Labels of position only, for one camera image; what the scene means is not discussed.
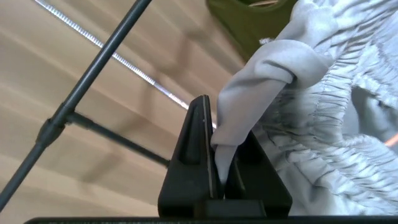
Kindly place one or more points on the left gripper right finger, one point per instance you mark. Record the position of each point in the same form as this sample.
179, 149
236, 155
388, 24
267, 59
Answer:
258, 180

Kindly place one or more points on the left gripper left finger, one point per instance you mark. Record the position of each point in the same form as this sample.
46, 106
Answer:
189, 174

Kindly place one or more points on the pale grey garment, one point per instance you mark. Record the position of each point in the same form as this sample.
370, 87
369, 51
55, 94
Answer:
311, 109

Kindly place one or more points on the pink clothes hanger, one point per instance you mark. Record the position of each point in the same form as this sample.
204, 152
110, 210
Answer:
264, 2
392, 140

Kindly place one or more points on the green printed shirt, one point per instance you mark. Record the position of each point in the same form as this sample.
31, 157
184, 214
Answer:
245, 28

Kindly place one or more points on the black clothes rack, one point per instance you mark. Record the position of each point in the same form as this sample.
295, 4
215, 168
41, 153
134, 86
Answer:
93, 70

